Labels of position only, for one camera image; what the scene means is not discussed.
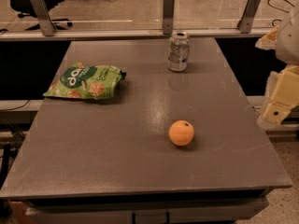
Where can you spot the clear glass barrier panel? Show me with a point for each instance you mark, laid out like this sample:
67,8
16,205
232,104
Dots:
148,14

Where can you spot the metal bracket post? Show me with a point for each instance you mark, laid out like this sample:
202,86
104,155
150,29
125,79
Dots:
168,16
46,24
246,22

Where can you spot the left metal bracket post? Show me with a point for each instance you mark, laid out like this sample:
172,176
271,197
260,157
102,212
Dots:
46,24

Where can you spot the right metal bracket post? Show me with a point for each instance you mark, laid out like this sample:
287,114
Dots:
246,22

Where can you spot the middle metal bracket post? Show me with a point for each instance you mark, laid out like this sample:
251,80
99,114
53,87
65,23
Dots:
168,16

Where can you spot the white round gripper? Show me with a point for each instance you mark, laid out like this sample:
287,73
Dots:
289,39

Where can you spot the silver soda can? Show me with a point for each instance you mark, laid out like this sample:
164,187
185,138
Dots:
179,47

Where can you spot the orange fruit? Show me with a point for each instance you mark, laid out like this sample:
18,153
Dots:
181,133

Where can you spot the green rice chip bag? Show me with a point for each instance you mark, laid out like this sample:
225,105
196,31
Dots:
97,82

